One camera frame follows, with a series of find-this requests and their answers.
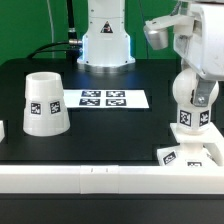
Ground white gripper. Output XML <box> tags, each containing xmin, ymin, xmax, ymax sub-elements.
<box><xmin>143</xmin><ymin>0</ymin><xmax>224</xmax><ymax>106</ymax></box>

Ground white lamp bulb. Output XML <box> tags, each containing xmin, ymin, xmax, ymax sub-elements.
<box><xmin>172</xmin><ymin>68</ymin><xmax>219</xmax><ymax>134</ymax></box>

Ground white lamp base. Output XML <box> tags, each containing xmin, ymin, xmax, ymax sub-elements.
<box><xmin>157</xmin><ymin>123</ymin><xmax>218</xmax><ymax>168</ymax></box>

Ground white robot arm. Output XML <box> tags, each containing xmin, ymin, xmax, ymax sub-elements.
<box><xmin>78</xmin><ymin>0</ymin><xmax>224</xmax><ymax>107</ymax></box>

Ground white lamp shade cone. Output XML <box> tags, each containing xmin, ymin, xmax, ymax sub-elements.
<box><xmin>23</xmin><ymin>72</ymin><xmax>70</xmax><ymax>137</ymax></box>

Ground white marker sheet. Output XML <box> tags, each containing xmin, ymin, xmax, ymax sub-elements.
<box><xmin>64</xmin><ymin>89</ymin><xmax>149</xmax><ymax>109</ymax></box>

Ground white right wall rail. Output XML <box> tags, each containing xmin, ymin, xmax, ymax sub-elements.
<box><xmin>204</xmin><ymin>123</ymin><xmax>224</xmax><ymax>166</ymax></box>

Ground white wall rail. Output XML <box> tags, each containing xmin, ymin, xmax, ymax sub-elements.
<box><xmin>0</xmin><ymin>165</ymin><xmax>224</xmax><ymax>194</ymax></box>
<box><xmin>204</xmin><ymin>123</ymin><xmax>224</xmax><ymax>166</ymax></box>

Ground black vertical cable connector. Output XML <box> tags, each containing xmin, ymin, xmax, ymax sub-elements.
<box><xmin>66</xmin><ymin>0</ymin><xmax>79</xmax><ymax>62</ymax></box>

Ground white thin cable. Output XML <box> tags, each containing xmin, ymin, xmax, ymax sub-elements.
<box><xmin>46</xmin><ymin>0</ymin><xmax>57</xmax><ymax>60</ymax></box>

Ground black cable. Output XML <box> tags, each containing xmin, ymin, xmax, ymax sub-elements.
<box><xmin>27</xmin><ymin>40</ymin><xmax>84</xmax><ymax>60</ymax></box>

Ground white left wall block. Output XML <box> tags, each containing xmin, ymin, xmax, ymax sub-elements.
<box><xmin>0</xmin><ymin>120</ymin><xmax>5</xmax><ymax>143</ymax></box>

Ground white front wall rail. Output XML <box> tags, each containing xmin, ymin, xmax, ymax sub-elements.
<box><xmin>0</xmin><ymin>165</ymin><xmax>224</xmax><ymax>194</ymax></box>

